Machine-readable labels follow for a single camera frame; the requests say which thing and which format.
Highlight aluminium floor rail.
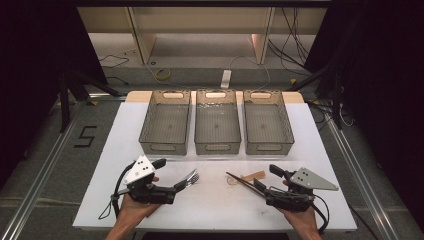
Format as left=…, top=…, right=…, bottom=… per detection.
left=0, top=96, right=128, bottom=240
left=324, top=113, right=401, bottom=240

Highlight bundle of black cables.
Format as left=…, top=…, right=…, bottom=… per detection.
left=267, top=6, right=312, bottom=77

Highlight tangled cables beside table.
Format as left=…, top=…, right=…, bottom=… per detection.
left=307, top=99, right=355, bottom=132

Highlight black overhead beam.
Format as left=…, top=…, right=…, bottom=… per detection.
left=74, top=0, right=334, bottom=9

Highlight light wooden shelf unit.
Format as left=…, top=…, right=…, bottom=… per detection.
left=77, top=6, right=328, bottom=66

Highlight straight black floor cable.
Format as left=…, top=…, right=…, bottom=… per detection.
left=348, top=203, right=380, bottom=240

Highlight thin black looped floor cable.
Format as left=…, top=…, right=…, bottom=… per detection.
left=98, top=54, right=130, bottom=70

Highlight short black floor cable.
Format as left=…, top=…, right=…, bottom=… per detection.
left=106, top=76, right=130, bottom=87

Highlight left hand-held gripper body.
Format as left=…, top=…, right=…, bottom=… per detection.
left=123, top=155, right=176, bottom=205

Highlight person's right hand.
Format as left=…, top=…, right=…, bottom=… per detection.
left=278, top=179, right=320, bottom=231

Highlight white foam board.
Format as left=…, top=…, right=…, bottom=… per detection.
left=72, top=101, right=358, bottom=232

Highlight black metal stand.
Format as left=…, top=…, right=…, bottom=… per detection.
left=288, top=63, right=345, bottom=131
left=58, top=66, right=123, bottom=133

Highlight person's left hand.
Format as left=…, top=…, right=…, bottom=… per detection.
left=114, top=176, right=161, bottom=230

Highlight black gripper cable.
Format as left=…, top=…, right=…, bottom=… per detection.
left=311, top=194, right=331, bottom=234
left=98, top=161, right=135, bottom=221

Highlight thin white floor cable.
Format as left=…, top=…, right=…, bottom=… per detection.
left=145, top=62, right=195, bottom=92

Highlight translucent grey plastic bin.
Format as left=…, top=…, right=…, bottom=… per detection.
left=243, top=89, right=295, bottom=156
left=138, top=89, right=192, bottom=156
left=194, top=89, right=242, bottom=156

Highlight wooden spoon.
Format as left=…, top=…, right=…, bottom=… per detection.
left=227, top=170, right=267, bottom=187

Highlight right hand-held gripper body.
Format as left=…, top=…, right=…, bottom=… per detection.
left=265, top=167, right=339, bottom=213

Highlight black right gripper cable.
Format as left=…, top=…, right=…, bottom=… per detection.
left=311, top=194, right=331, bottom=234

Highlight yellow tape roll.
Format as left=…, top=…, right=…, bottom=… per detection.
left=155, top=68, right=172, bottom=81

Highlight white power strip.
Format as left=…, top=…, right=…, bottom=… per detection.
left=220, top=69, right=232, bottom=90

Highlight white power strip cable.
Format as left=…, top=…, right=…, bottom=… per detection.
left=229, top=54, right=272, bottom=92

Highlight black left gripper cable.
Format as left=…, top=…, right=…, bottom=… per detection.
left=98, top=161, right=135, bottom=221

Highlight metal fork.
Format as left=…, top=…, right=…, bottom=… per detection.
left=184, top=170, right=200, bottom=188

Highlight light wooden table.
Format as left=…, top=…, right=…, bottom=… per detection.
left=125, top=89, right=305, bottom=104

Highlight black curtain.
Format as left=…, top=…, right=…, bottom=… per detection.
left=0, top=0, right=108, bottom=189
left=304, top=0, right=424, bottom=231

